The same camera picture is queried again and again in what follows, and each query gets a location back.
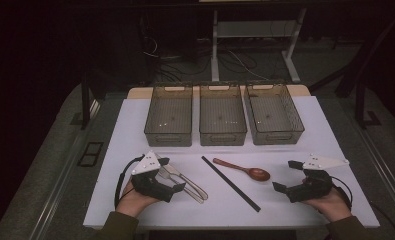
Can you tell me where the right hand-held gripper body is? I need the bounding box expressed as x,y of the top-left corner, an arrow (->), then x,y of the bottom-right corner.
284,153 -> 350,204

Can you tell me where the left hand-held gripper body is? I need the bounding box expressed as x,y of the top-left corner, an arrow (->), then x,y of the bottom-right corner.
130,150 -> 176,204

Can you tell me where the metal fork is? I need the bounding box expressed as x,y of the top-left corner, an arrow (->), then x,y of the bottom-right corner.
158,167 -> 205,205
154,152 -> 209,201

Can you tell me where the red-brown wooden spoon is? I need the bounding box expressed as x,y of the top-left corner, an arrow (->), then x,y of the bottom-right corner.
212,157 -> 272,183

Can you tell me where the clear brown plastic bin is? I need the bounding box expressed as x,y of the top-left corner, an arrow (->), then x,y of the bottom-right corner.
143,83 -> 194,148
198,83 -> 248,147
243,82 -> 306,146

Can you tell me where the person's right hand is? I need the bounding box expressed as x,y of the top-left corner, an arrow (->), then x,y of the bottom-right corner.
301,186 -> 353,223

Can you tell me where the person's left hand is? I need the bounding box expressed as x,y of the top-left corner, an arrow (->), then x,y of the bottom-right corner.
115,179 -> 161,219

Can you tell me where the white table mat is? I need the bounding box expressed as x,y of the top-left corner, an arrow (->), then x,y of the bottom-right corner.
83,95 -> 381,230

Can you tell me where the black metal stand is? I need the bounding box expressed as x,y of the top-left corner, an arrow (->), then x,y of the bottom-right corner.
69,73 -> 101,131
353,78 -> 383,130

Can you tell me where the white metal stand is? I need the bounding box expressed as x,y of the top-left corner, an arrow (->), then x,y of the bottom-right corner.
210,8 -> 308,84

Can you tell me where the left hand-held gripper cable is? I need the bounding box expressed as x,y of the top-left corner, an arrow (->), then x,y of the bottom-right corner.
114,154 -> 146,209

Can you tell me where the hand-held gripper cable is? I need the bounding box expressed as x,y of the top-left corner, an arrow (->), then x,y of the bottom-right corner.
330,175 -> 354,212
114,154 -> 146,209

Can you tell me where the right hand-held gripper cable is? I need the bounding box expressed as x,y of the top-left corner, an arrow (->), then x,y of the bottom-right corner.
330,175 -> 354,212

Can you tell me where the aluminium frame rail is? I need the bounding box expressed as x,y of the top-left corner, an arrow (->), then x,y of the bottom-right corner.
348,109 -> 395,218
28,99 -> 101,240

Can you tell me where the thin black cable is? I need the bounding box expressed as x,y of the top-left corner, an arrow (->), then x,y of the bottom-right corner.
369,201 -> 395,240

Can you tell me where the tangle of black cables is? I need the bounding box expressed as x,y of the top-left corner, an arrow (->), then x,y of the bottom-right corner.
139,33 -> 263,84

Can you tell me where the thin white cable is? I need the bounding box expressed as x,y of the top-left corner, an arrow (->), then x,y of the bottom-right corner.
227,49 -> 269,81

